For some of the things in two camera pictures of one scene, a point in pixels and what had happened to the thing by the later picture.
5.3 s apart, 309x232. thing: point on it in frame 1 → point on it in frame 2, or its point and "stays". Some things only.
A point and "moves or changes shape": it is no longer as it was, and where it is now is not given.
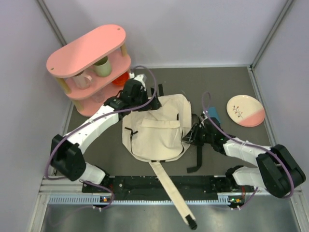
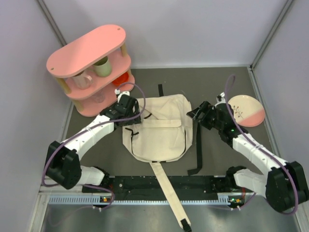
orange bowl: x=121 y=79 stays
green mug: x=103 y=68 stays
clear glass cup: x=99 y=96 stays
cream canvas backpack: x=156 y=135 moves or changes shape
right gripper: x=191 y=137 → x=196 y=113
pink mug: x=82 y=80 stays
